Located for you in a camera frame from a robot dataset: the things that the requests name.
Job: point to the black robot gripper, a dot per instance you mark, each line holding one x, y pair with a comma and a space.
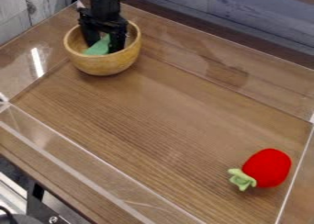
102, 17

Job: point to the green rectangular block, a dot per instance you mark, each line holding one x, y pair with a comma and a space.
101, 48

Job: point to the brown wooden bowl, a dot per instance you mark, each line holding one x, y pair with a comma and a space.
109, 64

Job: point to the red plush strawberry toy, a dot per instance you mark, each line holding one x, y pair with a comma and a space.
265, 170

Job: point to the clear acrylic tray wall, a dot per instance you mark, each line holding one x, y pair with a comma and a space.
136, 147

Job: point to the black metal table bracket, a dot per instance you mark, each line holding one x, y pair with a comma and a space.
46, 208

